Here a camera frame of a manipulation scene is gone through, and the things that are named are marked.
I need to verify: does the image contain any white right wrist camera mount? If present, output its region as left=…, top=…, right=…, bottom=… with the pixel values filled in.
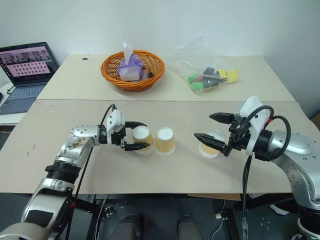
left=239, top=95, right=273, bottom=155

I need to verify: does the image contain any orange woven basket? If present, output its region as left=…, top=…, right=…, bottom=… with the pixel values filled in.
left=100, top=50, right=166, bottom=93

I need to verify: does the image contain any tan paper cup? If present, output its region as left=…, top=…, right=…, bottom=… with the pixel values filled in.
left=132, top=125, right=154, bottom=156
left=154, top=126, right=176, bottom=157
left=198, top=127, right=227, bottom=159

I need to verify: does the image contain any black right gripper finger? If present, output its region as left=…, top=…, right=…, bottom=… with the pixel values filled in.
left=193, top=132, right=232, bottom=157
left=208, top=112, right=236, bottom=125

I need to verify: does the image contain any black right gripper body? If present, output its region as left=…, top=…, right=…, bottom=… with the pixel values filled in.
left=225, top=112, right=253, bottom=152

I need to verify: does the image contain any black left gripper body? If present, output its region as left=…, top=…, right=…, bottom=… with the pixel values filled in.
left=111, top=124, right=135, bottom=150

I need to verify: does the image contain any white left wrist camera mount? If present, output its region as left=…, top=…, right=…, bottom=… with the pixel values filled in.
left=105, top=109, right=126, bottom=146

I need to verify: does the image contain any purple tissue pack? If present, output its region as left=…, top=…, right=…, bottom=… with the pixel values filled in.
left=117, top=39, right=145, bottom=82

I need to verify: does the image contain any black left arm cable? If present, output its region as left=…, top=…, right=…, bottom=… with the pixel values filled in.
left=65, top=103, right=118, bottom=240

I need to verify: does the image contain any open laptop computer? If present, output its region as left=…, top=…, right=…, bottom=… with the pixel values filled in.
left=0, top=41, right=60, bottom=116

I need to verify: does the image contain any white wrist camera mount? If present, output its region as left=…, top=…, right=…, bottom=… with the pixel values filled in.
left=239, top=95, right=273, bottom=155
left=105, top=109, right=126, bottom=146

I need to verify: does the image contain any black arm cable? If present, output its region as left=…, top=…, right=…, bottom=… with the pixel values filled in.
left=65, top=103, right=118, bottom=240
left=234, top=104, right=292, bottom=240

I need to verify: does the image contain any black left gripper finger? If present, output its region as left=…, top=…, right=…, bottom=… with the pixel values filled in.
left=124, top=120, right=149, bottom=130
left=123, top=142, right=152, bottom=153

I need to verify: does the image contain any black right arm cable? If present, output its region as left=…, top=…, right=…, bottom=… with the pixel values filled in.
left=234, top=104, right=292, bottom=240

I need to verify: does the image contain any yellow sponge block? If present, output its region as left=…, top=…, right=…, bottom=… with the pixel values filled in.
left=225, top=69, right=240, bottom=85

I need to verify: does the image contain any white plug with cable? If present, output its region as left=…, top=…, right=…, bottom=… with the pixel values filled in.
left=210, top=211, right=224, bottom=240

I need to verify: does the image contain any clear plastic bag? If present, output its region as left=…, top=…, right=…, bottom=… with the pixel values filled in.
left=165, top=32, right=241, bottom=99

